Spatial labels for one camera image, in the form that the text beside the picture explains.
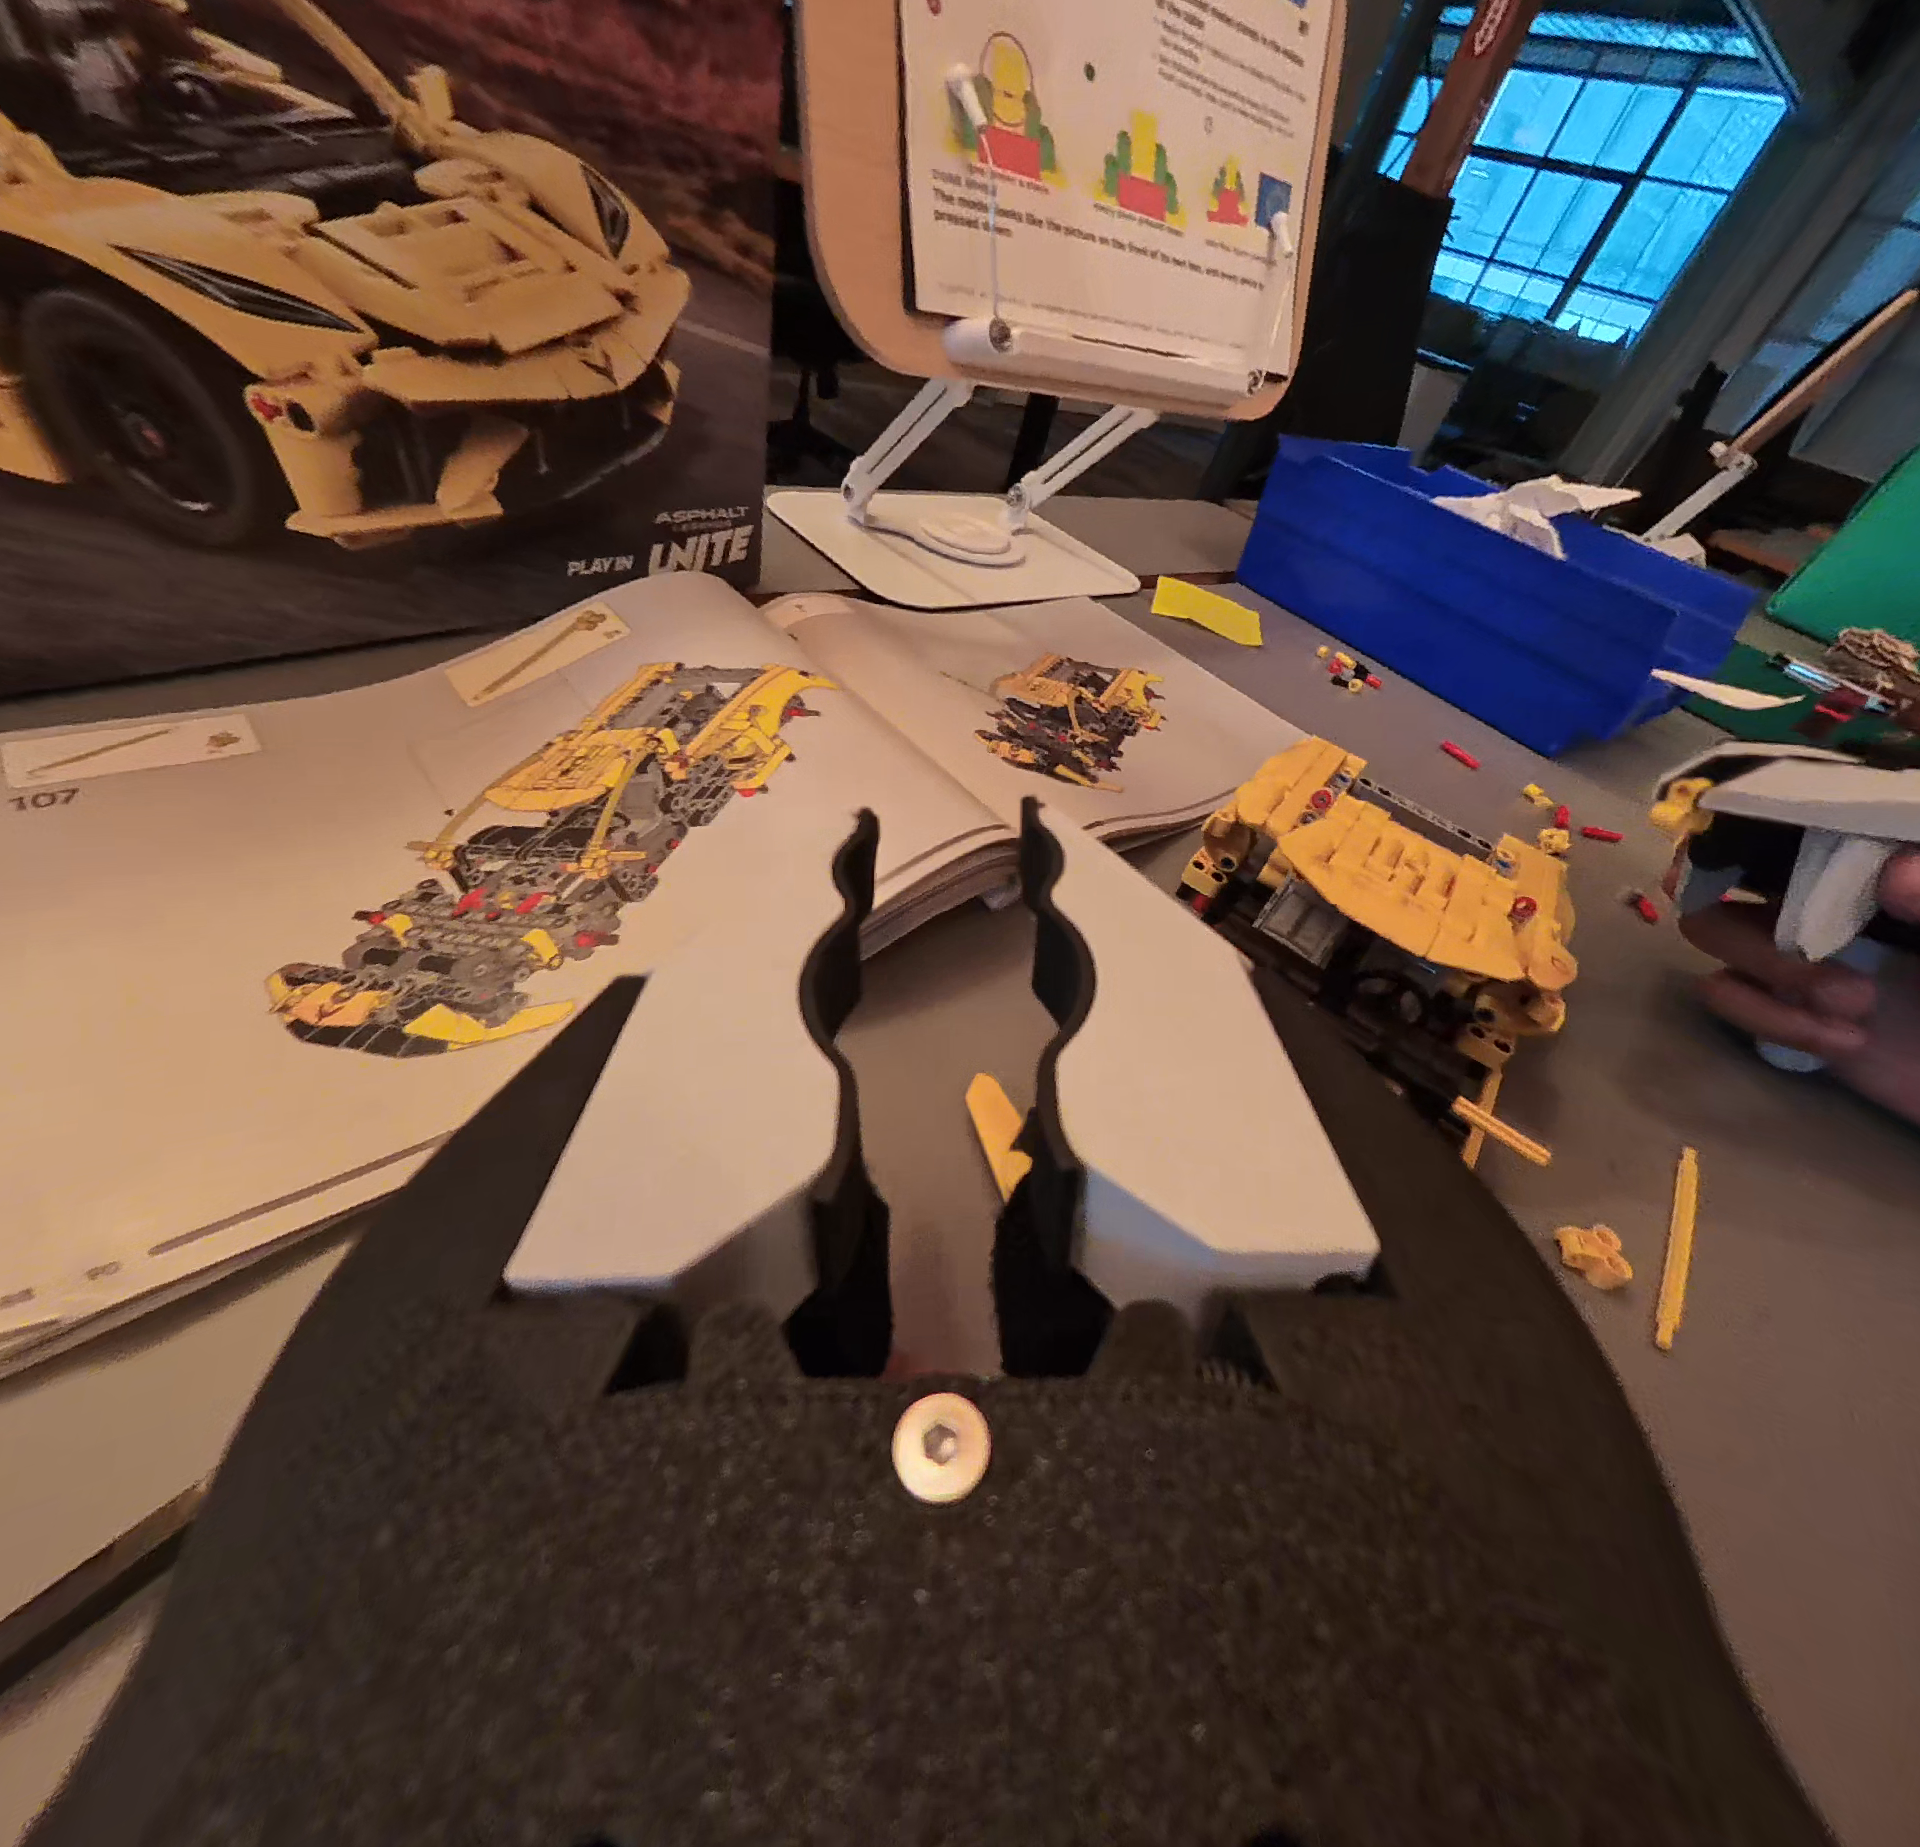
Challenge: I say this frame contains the thin yellow axle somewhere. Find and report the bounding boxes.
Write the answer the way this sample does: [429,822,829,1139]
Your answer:
[1655,1147,1701,1351]

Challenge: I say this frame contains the green box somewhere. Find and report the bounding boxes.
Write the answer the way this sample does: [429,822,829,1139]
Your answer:
[1762,444,1920,649]

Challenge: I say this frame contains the scattered small brick pins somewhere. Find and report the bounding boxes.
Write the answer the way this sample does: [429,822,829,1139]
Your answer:
[1522,779,1664,930]

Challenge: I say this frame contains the yellow paper sheet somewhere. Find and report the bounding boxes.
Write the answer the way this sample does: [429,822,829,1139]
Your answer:
[1150,575,1266,649]

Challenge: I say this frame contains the white sign stand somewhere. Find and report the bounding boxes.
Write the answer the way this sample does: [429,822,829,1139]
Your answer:
[764,0,1352,610]

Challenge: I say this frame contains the crumpled white paper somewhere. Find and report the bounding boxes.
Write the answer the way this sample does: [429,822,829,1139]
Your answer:
[1431,473,1644,562]

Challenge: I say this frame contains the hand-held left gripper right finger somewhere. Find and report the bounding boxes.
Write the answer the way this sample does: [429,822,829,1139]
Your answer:
[990,798,1385,1375]

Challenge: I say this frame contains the white desk stand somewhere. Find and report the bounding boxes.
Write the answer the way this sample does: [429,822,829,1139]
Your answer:
[1641,288,1920,566]

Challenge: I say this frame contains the yellow toy brick car model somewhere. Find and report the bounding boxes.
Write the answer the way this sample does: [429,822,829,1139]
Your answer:
[1177,736,1580,1175]

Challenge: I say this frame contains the person's right hand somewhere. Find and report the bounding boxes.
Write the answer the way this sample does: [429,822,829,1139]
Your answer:
[1664,849,1920,1116]

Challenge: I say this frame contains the black toy set box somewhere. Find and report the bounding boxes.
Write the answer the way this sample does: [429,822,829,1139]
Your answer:
[0,0,793,701]

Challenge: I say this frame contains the grey desk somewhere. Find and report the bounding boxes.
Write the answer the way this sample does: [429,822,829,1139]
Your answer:
[0,498,1920,1847]

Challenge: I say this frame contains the instruction booklet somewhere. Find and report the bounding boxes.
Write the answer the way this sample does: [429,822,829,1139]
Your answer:
[0,571,1309,1685]

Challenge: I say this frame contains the blue plastic bin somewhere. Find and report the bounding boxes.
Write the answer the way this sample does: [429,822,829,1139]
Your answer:
[1232,434,1760,759]

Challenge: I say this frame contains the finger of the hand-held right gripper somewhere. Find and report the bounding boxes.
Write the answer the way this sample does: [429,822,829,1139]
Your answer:
[1693,756,1920,839]

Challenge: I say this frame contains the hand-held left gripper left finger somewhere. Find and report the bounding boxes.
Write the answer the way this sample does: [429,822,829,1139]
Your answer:
[501,810,897,1375]

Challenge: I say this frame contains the yellow axle with black connector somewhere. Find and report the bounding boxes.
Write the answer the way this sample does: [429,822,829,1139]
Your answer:
[965,1074,1037,1204]

